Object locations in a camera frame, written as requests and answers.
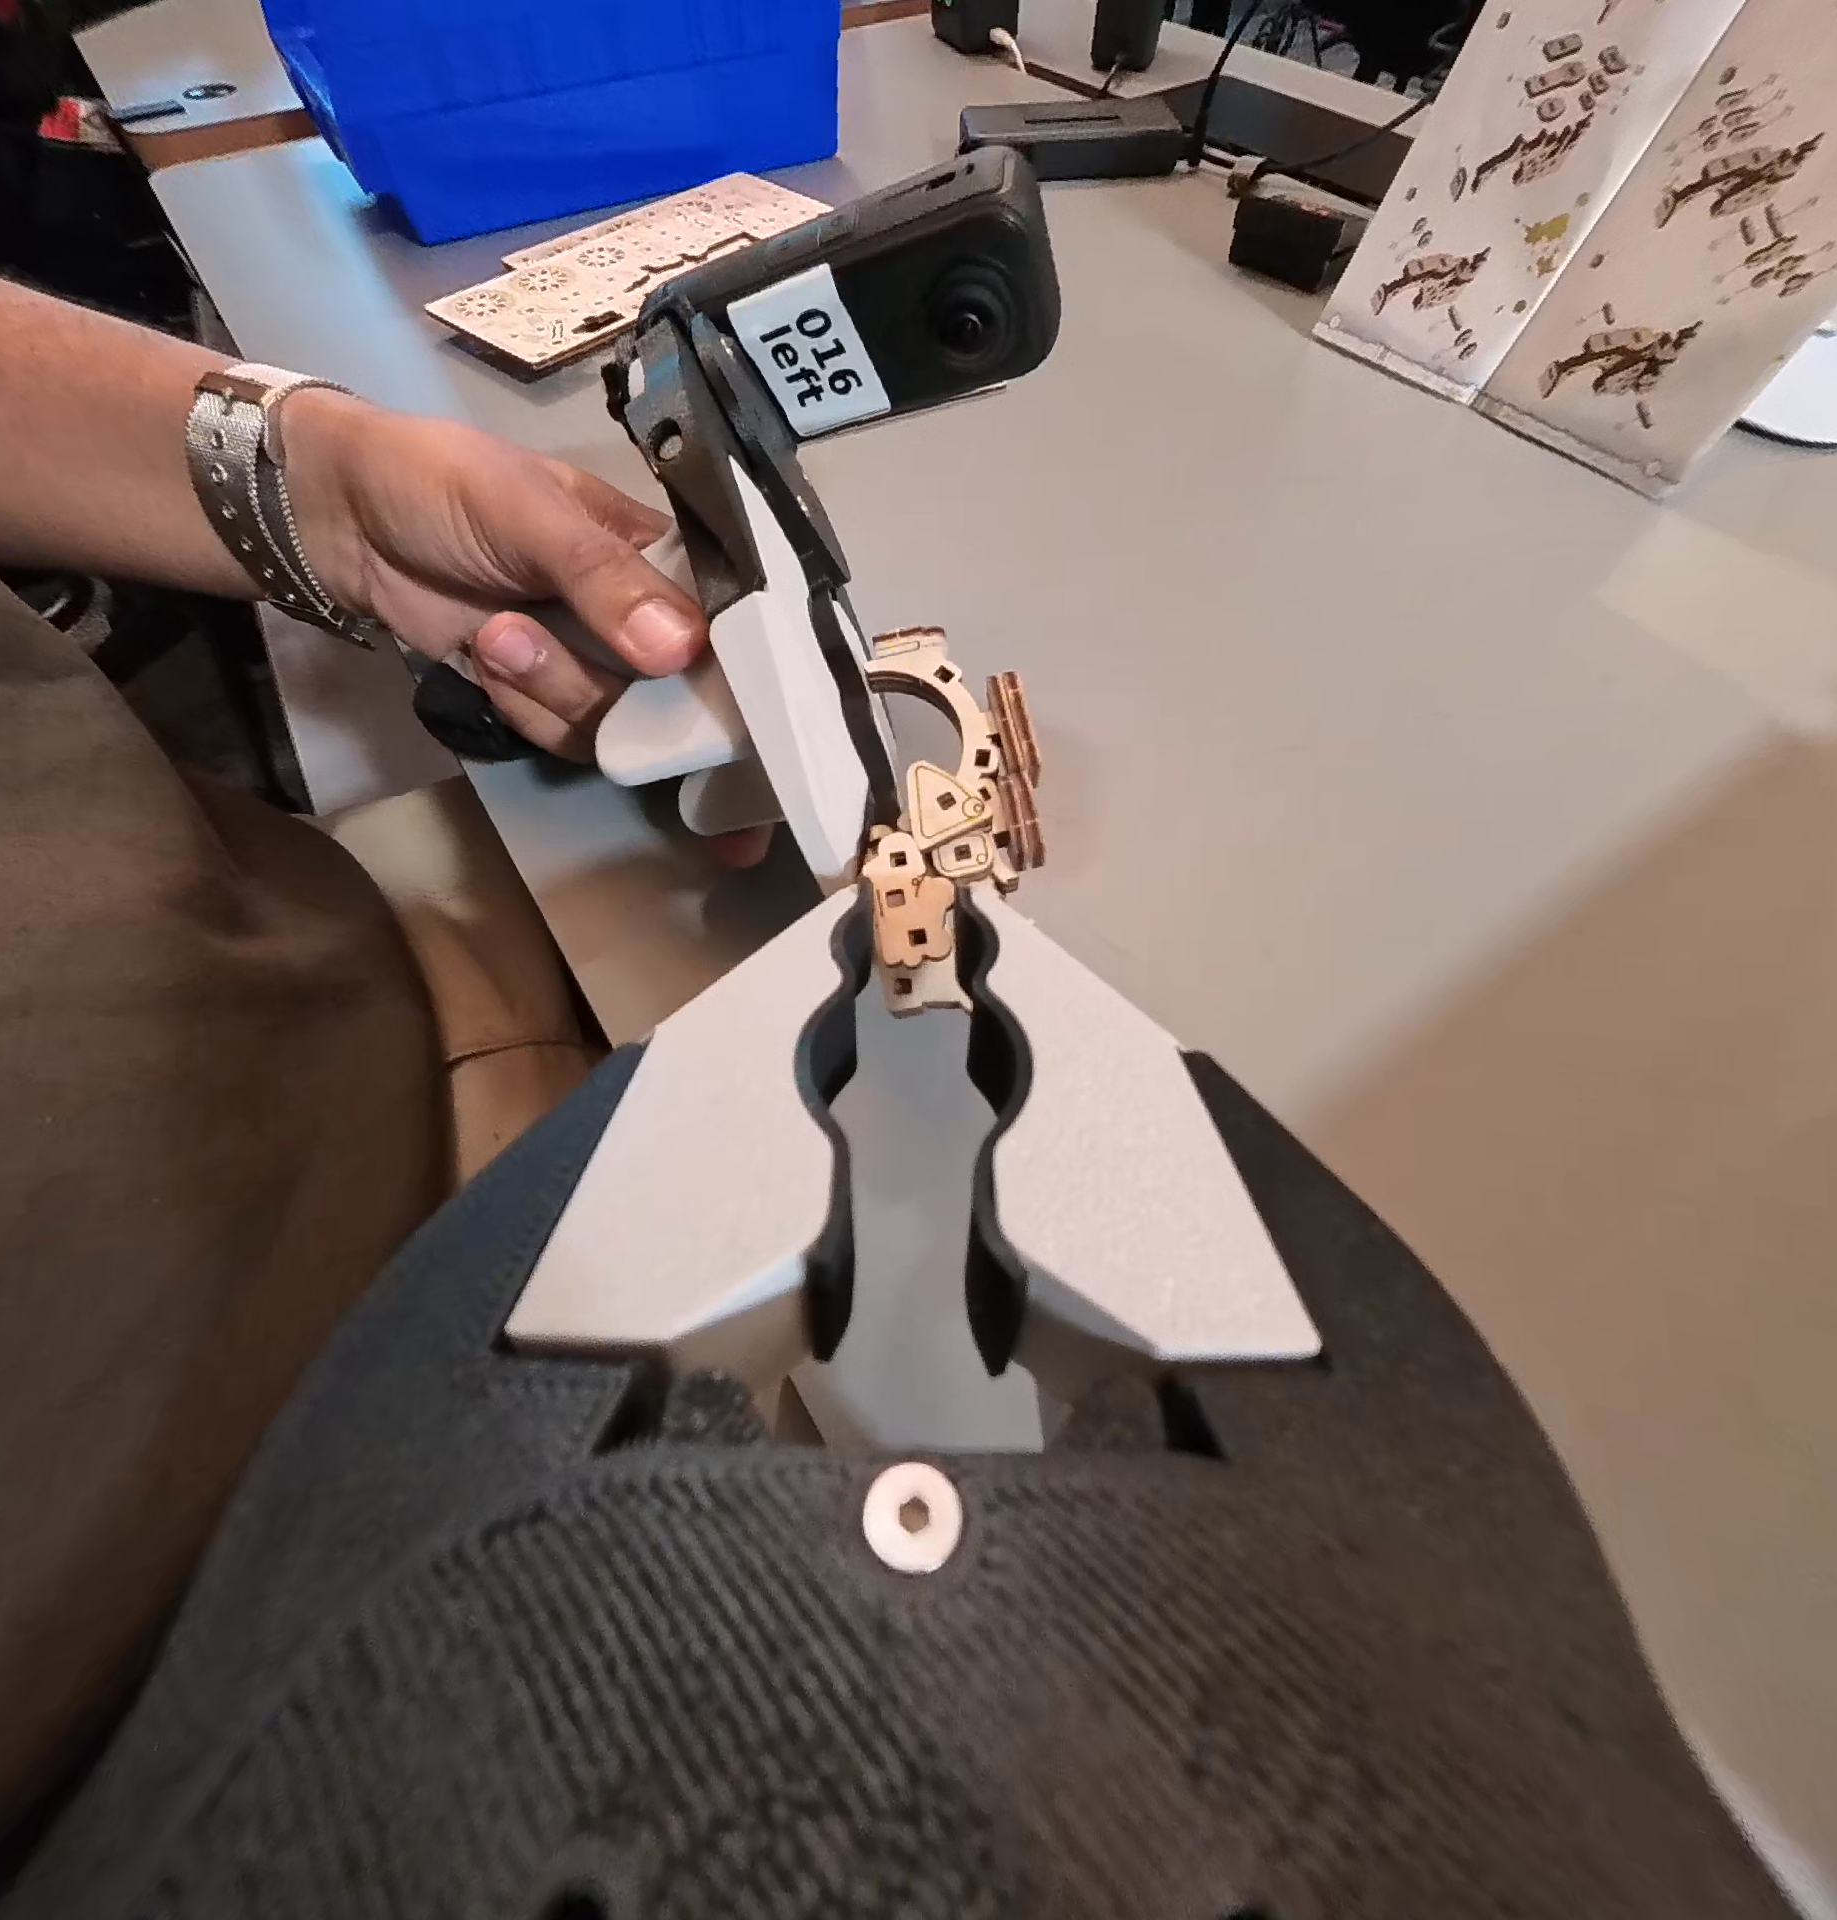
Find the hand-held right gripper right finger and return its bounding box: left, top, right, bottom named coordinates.
left=961, top=898, right=1329, bottom=1385

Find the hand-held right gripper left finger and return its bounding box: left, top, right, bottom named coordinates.
left=506, top=886, right=879, bottom=1389

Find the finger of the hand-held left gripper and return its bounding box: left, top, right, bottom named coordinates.
left=707, top=451, right=897, bottom=902
left=817, top=576, right=910, bottom=833

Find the wooden model assembly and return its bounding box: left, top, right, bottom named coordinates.
left=856, top=626, right=1045, bottom=1021

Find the person's left forearm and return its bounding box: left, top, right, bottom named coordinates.
left=0, top=258, right=299, bottom=609

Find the grey desk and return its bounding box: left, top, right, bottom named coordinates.
left=75, top=0, right=1837, bottom=1142

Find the person's left hand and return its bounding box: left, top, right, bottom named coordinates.
left=282, top=392, right=777, bottom=875

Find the wooden puzzle sheet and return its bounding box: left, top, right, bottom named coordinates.
left=518, top=169, right=837, bottom=288
left=422, top=225, right=762, bottom=377

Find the black power adapter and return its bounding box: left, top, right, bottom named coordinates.
left=959, top=93, right=1197, bottom=182

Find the small black box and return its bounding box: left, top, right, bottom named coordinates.
left=1231, top=186, right=1370, bottom=293

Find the blue plastic bin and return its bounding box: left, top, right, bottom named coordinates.
left=258, top=0, right=846, bottom=248

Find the folded instruction booklet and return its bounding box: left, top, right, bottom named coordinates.
left=1313, top=0, right=1837, bottom=497

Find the white stand base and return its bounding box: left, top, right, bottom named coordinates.
left=1734, top=276, right=1837, bottom=447

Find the black charger with white cable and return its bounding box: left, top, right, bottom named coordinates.
left=931, top=0, right=1037, bottom=75

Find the black cable with plug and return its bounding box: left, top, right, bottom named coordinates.
left=1223, top=156, right=1406, bottom=200

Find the thick black cable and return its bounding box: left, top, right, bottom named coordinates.
left=1180, top=0, right=1316, bottom=167

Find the silver chain bracelet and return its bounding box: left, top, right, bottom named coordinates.
left=258, top=381, right=384, bottom=649

